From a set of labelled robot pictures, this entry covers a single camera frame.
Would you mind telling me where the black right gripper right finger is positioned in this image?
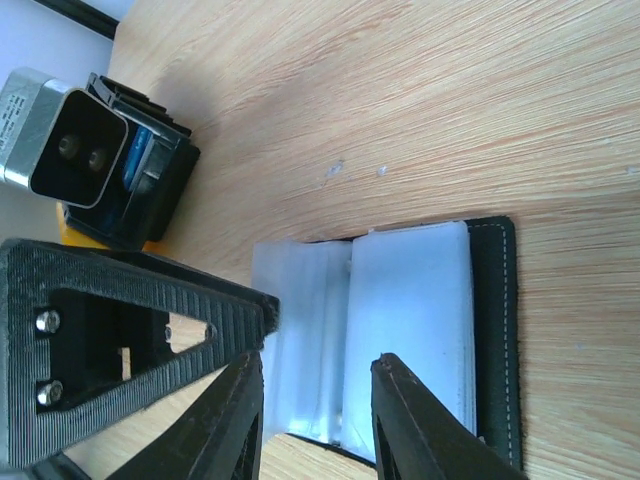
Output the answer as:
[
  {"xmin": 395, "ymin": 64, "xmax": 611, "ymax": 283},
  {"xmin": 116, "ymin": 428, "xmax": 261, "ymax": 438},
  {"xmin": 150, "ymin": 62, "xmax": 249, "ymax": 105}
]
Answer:
[{"xmin": 371, "ymin": 353, "xmax": 526, "ymax": 479}]

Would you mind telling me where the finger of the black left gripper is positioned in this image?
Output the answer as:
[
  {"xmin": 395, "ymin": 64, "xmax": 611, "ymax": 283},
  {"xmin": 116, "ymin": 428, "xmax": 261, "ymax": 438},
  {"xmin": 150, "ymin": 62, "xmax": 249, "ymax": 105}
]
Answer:
[{"xmin": 1, "ymin": 239, "xmax": 280, "ymax": 479}]

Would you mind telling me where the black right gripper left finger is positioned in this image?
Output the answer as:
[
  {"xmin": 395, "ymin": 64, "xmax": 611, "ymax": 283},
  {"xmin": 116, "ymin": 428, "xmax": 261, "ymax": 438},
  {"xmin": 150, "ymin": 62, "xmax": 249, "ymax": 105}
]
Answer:
[{"xmin": 110, "ymin": 351, "xmax": 264, "ymax": 479}]

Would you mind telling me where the black leather card holder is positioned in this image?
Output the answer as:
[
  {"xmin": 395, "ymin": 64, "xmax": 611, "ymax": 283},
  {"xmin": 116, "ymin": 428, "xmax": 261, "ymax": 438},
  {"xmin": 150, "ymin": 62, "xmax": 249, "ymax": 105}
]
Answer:
[{"xmin": 251, "ymin": 216, "xmax": 523, "ymax": 468}]

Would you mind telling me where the blue credit card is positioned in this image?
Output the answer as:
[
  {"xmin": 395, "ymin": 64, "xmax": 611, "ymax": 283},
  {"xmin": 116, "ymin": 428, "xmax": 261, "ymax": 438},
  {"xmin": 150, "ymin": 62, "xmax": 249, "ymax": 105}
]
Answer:
[{"xmin": 102, "ymin": 127, "xmax": 154, "ymax": 226}]

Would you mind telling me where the yellow middle sorting bin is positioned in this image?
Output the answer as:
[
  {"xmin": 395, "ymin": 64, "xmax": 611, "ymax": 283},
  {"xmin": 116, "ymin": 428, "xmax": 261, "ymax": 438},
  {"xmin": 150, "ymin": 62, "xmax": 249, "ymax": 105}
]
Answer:
[{"xmin": 55, "ymin": 199, "xmax": 174, "ymax": 257}]

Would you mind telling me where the black far sorting bin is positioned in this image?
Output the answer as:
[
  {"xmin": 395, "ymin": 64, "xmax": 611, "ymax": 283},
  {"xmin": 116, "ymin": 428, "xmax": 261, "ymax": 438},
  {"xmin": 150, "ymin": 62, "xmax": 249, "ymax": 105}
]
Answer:
[{"xmin": 63, "ymin": 73, "xmax": 200, "ymax": 251}]

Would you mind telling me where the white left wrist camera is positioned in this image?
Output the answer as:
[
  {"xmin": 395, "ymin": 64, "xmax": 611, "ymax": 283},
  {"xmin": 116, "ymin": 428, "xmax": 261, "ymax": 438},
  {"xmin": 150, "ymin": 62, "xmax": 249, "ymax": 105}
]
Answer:
[{"xmin": 1, "ymin": 67, "xmax": 129, "ymax": 209}]

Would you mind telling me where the black cage frame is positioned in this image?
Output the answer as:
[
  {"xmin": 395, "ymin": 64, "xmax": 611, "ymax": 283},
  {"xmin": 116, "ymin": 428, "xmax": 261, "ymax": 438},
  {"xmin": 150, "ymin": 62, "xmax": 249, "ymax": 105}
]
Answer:
[{"xmin": 61, "ymin": 0, "xmax": 120, "ymax": 40}]

